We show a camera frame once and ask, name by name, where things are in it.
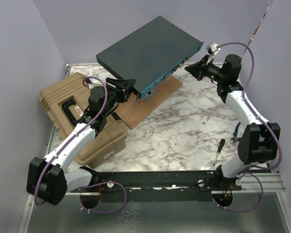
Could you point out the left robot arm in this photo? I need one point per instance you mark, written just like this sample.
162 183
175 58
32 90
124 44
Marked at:
97 134

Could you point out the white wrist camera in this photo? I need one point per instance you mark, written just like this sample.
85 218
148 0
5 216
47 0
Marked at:
93 82
212 49

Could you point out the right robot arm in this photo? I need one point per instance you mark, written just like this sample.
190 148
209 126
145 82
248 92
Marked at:
259 140

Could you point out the silver metal switch stand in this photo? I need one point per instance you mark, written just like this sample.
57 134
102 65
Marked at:
148 95

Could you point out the dark grey network switch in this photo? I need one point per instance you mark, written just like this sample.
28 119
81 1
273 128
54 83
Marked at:
149 54

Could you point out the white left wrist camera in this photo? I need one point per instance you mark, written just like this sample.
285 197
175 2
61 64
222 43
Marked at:
93 82

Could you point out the wooden base board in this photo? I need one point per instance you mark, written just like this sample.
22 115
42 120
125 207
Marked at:
135 111

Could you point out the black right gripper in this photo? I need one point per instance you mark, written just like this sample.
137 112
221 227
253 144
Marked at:
198 69

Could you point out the black metal mounting rail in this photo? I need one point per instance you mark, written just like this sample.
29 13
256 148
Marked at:
159 186

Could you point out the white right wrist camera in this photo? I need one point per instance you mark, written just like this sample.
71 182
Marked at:
212 49

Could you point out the black yellow screwdriver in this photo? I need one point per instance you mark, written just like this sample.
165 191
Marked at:
221 144

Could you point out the blue handled pliers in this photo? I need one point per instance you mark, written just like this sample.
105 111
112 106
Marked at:
235 137

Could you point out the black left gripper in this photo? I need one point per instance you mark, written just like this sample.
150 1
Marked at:
123 88

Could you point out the tan plastic tool case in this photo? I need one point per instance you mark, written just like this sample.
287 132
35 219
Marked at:
65 102

